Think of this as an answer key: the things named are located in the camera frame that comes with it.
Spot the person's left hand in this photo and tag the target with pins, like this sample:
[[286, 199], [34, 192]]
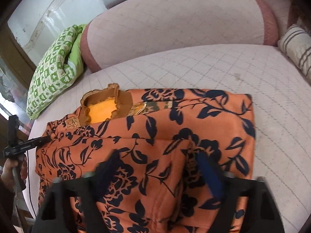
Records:
[[7, 177]]

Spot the pink quilted bolster cushion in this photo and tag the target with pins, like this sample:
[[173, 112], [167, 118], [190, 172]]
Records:
[[136, 28]]

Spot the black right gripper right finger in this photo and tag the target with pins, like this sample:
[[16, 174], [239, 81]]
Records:
[[247, 200]]

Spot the orange black floral garment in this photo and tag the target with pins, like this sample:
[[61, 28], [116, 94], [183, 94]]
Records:
[[158, 133]]

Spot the pink quilted mattress cover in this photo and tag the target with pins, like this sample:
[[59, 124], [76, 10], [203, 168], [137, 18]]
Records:
[[281, 107]]

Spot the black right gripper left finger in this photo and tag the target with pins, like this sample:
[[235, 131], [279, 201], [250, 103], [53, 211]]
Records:
[[56, 212]]

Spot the striped beige blanket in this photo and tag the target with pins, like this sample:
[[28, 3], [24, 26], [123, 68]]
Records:
[[295, 44]]

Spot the dark wooden door frame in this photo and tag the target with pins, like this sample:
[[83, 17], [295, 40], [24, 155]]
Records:
[[16, 73]]

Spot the green white patterned pillow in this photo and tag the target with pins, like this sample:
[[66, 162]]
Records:
[[59, 68]]

